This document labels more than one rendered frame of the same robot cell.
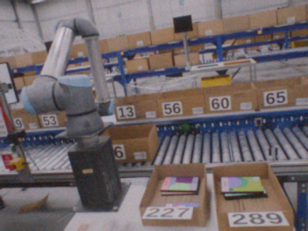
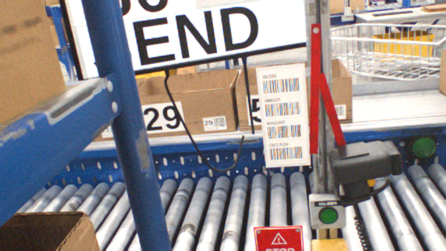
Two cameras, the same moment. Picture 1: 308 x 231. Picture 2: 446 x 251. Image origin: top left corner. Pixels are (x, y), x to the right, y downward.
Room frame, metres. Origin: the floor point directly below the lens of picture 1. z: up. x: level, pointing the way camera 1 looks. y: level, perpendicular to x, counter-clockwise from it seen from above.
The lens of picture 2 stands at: (1.11, 1.25, 1.40)
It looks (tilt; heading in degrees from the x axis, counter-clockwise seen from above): 20 degrees down; 354
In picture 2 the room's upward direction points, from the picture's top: 8 degrees counter-clockwise
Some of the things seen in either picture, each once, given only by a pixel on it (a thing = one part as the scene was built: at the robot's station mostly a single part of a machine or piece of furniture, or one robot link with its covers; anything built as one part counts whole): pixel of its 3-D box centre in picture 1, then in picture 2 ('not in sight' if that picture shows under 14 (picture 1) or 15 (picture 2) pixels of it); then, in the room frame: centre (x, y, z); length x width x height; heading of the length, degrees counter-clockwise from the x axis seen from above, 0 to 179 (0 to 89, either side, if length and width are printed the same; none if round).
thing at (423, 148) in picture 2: not in sight; (424, 148); (2.17, 0.52, 0.81); 0.07 x 0.01 x 0.07; 75
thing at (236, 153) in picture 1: (234, 147); not in sight; (1.64, -0.53, 0.72); 0.52 x 0.05 x 0.05; 165
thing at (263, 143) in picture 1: (264, 146); not in sight; (1.59, -0.72, 0.72); 0.52 x 0.05 x 0.05; 165
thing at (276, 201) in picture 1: (246, 194); not in sight; (1.00, -0.36, 0.80); 0.38 x 0.28 x 0.10; 168
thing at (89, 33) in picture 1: (96, 68); not in sight; (1.76, 0.32, 1.41); 0.12 x 0.12 x 0.68; 82
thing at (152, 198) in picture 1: (177, 191); not in sight; (1.12, -0.05, 0.80); 0.38 x 0.28 x 0.10; 165
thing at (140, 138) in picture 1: (128, 143); not in sight; (1.78, 0.21, 0.83); 0.39 x 0.29 x 0.17; 77
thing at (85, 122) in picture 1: (83, 119); not in sight; (1.25, 0.35, 1.21); 0.19 x 0.19 x 0.10
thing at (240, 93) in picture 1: (229, 97); not in sight; (2.08, -0.65, 0.96); 0.39 x 0.29 x 0.17; 75
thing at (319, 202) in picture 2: (14, 148); (327, 211); (1.74, 1.01, 0.95); 0.07 x 0.03 x 0.07; 75
